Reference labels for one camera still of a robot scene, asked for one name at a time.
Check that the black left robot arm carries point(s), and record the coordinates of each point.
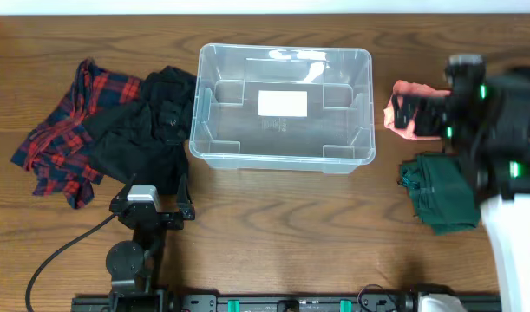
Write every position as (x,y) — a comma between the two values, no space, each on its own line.
(134,264)

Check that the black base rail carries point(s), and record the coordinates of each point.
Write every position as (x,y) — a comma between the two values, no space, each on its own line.
(370,300)

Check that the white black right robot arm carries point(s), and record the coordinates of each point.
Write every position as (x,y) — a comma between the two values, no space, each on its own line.
(482,174)

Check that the dark green garment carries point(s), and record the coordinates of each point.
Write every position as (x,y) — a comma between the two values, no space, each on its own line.
(441,197)

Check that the salmon pink garment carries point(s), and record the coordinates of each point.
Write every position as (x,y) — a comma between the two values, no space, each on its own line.
(409,88)

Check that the clear plastic storage bin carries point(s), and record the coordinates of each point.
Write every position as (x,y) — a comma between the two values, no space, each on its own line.
(337,135)

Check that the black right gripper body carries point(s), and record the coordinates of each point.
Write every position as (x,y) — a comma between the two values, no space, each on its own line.
(441,120)

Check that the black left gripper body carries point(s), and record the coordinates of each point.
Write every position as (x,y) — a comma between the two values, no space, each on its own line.
(159,217)

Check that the white label in bin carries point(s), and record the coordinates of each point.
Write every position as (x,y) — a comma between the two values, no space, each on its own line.
(282,103)

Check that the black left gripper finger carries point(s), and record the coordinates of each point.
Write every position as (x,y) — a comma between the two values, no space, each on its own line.
(123,193)
(183,198)

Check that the red navy plaid shirt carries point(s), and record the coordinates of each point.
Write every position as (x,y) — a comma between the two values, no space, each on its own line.
(57,149)

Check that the black crumpled garment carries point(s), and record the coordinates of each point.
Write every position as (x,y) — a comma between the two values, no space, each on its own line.
(143,140)

